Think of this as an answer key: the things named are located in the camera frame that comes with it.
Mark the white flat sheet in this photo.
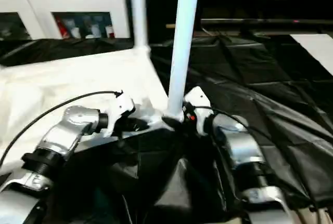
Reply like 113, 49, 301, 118
290, 33, 333, 76

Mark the white plastic table top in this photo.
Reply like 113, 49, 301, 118
0, 46, 184, 157

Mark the white glass-door cabinet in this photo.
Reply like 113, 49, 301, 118
0, 0, 131, 40

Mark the black table mat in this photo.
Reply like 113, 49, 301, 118
0, 32, 333, 224

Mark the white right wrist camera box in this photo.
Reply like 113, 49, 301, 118
183, 86, 213, 135

